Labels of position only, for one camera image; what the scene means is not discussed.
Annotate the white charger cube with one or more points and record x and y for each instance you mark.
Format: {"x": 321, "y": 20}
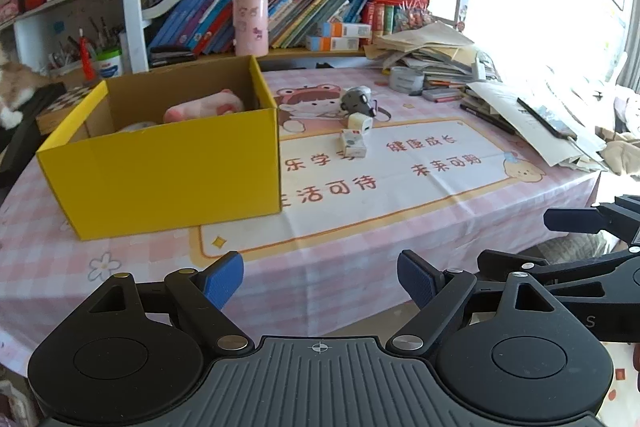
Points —
{"x": 360, "y": 123}

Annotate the grey toy mouse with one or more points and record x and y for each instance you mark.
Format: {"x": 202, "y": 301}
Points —
{"x": 357, "y": 100}

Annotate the large white paper sheets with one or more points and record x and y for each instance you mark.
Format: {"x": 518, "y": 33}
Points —
{"x": 520, "y": 127}

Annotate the black slim device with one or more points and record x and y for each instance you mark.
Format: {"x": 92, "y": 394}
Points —
{"x": 547, "y": 119}

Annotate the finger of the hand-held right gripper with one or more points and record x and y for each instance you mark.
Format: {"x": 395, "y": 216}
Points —
{"x": 515, "y": 263}
{"x": 575, "y": 219}

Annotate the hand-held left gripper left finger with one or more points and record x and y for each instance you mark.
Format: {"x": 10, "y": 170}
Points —
{"x": 225, "y": 279}

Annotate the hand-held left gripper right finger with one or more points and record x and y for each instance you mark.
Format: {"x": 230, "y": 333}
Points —
{"x": 417, "y": 279}

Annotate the yellow cardboard box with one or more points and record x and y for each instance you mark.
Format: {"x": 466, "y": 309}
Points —
{"x": 150, "y": 177}

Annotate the orange white cat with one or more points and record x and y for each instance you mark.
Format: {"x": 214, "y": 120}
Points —
{"x": 17, "y": 82}

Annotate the red flat case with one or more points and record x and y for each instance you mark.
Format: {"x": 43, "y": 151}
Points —
{"x": 442, "y": 95}

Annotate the row of leaning books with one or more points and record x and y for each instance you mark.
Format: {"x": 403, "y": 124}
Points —
{"x": 300, "y": 14}

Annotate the small white box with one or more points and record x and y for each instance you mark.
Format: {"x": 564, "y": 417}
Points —
{"x": 354, "y": 144}

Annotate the pink plush pig toy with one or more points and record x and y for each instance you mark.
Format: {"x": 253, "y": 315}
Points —
{"x": 200, "y": 107}

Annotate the grey tape roll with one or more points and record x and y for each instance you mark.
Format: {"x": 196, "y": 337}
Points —
{"x": 406, "y": 81}

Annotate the black notebooks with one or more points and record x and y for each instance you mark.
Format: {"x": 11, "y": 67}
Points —
{"x": 172, "y": 56}

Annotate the checkered board box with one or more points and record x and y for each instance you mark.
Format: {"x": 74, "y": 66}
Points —
{"x": 65, "y": 107}

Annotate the stack of papers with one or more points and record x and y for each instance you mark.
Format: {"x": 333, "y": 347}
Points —
{"x": 430, "y": 49}

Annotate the white jar green lid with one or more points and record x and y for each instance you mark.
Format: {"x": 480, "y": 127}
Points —
{"x": 109, "y": 66}

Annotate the pink printed cylinder holder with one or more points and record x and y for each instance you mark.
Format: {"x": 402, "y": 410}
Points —
{"x": 251, "y": 27}

